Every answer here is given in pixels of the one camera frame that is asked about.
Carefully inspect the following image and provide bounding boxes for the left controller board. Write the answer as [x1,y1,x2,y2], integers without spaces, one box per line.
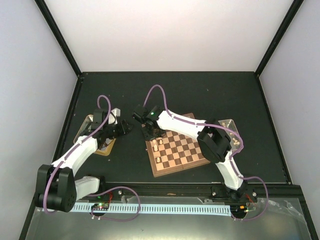
[91,203,109,211]

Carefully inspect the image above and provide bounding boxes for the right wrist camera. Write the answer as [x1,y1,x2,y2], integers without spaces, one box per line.
[132,104,150,124]

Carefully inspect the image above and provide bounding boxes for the right controller board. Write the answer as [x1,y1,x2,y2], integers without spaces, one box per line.
[230,205,256,214]

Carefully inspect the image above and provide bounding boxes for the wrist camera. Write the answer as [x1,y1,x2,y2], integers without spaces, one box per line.
[132,104,150,124]
[108,108,121,125]

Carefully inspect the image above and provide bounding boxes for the black frame post left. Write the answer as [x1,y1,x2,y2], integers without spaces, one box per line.
[34,0,82,77]

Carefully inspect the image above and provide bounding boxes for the pink metal tray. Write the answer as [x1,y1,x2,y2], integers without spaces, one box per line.
[218,119,244,156]

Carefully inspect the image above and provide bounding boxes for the black frame post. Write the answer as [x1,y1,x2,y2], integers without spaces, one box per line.
[254,0,304,77]
[34,0,82,77]

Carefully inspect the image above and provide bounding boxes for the controller board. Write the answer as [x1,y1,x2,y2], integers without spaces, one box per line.
[230,205,256,214]
[91,203,109,211]

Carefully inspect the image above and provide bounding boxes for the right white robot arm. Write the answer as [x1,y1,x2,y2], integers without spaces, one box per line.
[133,106,247,202]

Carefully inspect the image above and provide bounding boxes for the wooden chess board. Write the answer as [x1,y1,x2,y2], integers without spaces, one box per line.
[144,112,212,178]

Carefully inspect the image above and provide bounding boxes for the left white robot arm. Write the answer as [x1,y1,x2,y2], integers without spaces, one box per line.
[34,108,133,213]

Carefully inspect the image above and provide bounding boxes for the black frame post right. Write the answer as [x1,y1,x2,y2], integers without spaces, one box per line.
[254,0,304,77]

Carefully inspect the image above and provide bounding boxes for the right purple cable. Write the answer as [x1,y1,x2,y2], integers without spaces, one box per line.
[143,84,270,222]

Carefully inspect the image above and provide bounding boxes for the black front rail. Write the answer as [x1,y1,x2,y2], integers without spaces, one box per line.
[95,182,305,202]

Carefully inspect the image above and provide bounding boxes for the gold metal tray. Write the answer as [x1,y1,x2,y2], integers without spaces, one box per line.
[73,114,116,156]

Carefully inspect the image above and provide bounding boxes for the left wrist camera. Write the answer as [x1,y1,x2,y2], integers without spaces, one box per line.
[108,108,121,125]

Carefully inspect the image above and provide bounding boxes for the white slotted cable duct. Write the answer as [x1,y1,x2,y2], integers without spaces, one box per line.
[71,202,232,217]

